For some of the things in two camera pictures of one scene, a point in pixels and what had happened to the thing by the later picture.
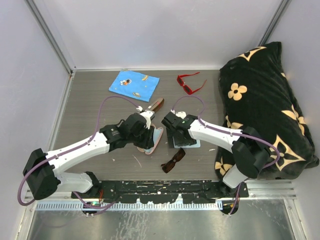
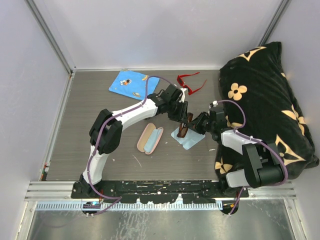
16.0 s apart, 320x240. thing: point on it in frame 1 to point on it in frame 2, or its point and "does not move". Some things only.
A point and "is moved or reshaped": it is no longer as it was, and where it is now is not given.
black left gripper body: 142,139 to 177,110
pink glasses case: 158,132 does not move
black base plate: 162,191 does not move
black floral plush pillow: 265,117 does not move
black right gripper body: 178,141 to 203,124
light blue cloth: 156,134 does not move
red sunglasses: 187,88 does not move
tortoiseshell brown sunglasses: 167,167 is moved or reshaped
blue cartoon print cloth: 136,84 does not move
